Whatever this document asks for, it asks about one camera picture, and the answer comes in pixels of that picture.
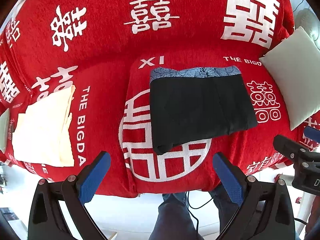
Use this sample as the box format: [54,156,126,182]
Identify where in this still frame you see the person's legs dark trousers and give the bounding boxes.
[150,184,238,239]

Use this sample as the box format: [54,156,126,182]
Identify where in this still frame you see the pale green pillow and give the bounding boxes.
[259,27,319,130]

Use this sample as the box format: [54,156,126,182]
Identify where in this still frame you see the black cable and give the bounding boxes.
[184,191,216,233]

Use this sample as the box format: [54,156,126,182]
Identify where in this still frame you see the white folded cloth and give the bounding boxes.
[12,85,75,167]

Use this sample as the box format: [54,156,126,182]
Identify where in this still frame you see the black pants blue waistband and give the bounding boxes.
[150,66,258,155]

